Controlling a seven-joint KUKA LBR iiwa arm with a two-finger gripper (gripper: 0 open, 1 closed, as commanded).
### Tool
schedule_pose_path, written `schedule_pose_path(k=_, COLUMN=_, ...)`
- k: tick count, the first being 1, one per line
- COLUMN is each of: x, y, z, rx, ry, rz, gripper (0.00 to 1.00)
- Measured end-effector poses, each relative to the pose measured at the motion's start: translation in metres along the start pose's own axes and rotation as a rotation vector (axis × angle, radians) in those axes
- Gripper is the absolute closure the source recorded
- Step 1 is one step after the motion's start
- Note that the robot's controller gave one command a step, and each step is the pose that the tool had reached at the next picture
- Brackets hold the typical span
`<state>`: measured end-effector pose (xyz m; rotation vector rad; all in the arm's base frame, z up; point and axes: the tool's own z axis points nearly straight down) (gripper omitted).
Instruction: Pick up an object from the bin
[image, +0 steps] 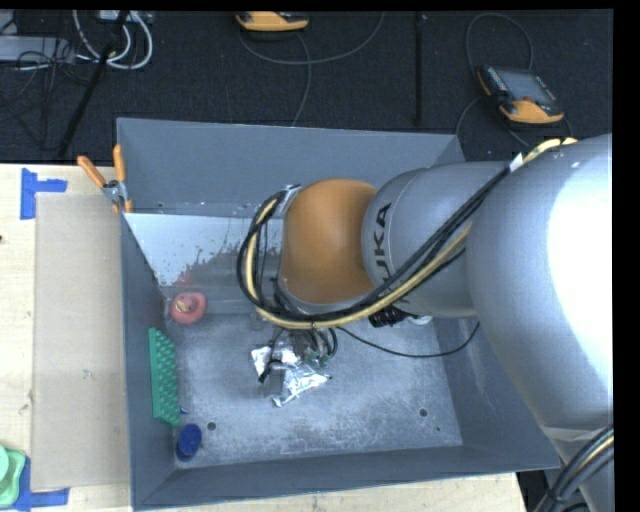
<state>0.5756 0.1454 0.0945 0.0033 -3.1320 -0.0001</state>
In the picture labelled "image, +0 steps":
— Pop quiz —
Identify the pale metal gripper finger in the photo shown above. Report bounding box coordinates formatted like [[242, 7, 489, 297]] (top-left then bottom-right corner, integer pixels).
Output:
[[267, 364, 300, 397], [257, 348, 298, 385]]

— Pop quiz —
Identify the crumpled silver foil packet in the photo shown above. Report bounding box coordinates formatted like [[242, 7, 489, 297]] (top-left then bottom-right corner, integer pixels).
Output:
[[250, 342, 332, 409]]

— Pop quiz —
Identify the grey metal bin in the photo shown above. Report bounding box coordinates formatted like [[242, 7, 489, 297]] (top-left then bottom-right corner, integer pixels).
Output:
[[115, 117, 562, 511]]

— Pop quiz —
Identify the red round toy fruit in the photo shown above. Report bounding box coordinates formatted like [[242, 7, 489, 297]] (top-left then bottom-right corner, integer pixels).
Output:
[[169, 291, 208, 326]]

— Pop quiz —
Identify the dark blue round cap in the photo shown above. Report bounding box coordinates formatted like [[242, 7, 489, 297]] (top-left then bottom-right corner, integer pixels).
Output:
[[175, 423, 204, 461]]

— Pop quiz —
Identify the green studded flat block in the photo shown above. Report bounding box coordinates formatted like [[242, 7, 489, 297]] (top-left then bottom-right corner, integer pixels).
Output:
[[147, 327, 182, 428]]

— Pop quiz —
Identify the brown cardboard board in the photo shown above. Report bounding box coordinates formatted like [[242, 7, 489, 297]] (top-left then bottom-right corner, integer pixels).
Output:
[[29, 192, 132, 492]]

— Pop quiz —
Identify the light green toy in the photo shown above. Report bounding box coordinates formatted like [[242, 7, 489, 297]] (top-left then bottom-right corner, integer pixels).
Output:
[[0, 443, 27, 507]]

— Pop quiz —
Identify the black cylinder on white bracket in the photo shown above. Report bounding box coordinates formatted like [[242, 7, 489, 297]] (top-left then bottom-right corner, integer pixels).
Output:
[[368, 305, 434, 329]]

